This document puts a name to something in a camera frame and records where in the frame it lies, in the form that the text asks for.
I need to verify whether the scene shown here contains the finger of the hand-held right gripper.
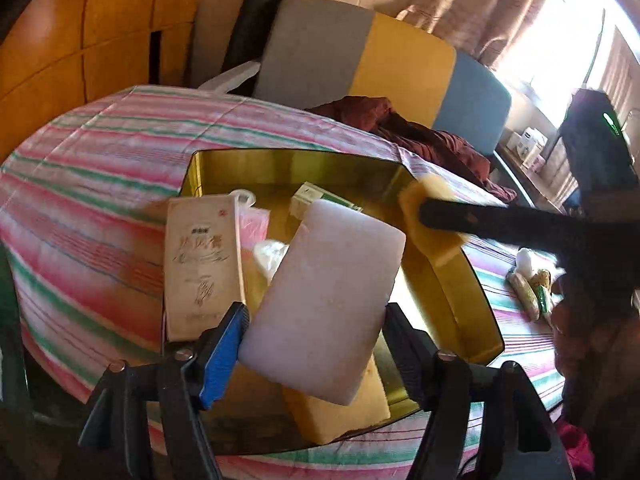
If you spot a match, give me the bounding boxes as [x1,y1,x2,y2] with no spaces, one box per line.
[417,197,563,256]

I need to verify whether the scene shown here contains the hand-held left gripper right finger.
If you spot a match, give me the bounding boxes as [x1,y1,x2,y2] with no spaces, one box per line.
[382,302,576,480]

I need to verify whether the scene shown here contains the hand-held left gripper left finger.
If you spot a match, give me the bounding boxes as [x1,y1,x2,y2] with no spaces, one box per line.
[55,301,251,480]

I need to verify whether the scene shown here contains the gold metal tin box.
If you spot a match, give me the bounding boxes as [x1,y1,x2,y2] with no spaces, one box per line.
[160,149,505,456]

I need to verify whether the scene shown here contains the cracker packet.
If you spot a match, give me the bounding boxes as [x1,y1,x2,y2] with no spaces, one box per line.
[531,269,556,313]

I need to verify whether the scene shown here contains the yellow sponge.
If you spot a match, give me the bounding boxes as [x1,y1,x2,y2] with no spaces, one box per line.
[398,175,471,267]
[282,355,391,445]

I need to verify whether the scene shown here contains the beige cardboard box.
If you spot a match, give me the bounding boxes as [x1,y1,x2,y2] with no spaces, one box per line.
[164,195,246,342]

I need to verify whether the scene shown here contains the white sponge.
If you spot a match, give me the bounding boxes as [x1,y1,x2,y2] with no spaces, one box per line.
[237,199,407,407]

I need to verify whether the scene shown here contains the pink plastic pouch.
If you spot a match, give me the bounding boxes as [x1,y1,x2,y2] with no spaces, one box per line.
[227,189,271,256]

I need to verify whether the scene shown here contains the green white box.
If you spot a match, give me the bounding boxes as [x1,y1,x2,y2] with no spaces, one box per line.
[291,182,363,221]

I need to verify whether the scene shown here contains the person's right hand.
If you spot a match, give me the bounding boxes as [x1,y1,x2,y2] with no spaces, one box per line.
[549,271,640,376]

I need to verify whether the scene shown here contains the wooden desk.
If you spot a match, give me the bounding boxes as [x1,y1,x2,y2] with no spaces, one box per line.
[492,142,566,211]

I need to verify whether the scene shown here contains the white boxes on desk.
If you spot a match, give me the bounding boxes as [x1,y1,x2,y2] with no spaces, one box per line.
[505,127,548,171]

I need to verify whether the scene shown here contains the pink patterned curtain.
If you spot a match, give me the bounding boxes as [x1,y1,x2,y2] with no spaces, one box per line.
[395,0,566,66]
[540,25,640,206]

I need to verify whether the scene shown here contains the maroon blanket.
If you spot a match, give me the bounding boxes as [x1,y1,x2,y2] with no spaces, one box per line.
[305,95,516,203]

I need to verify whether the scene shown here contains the grey yellow blue headboard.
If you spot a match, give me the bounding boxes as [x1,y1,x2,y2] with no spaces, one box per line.
[252,0,512,156]

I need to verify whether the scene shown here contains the striped bedsheet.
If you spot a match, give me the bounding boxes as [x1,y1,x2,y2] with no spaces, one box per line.
[0,85,591,466]

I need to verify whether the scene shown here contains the black rolled mat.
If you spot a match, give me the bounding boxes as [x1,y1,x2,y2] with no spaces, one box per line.
[222,0,291,96]

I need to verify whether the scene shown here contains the wooden wardrobe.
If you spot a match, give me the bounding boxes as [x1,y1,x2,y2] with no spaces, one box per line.
[0,0,208,161]

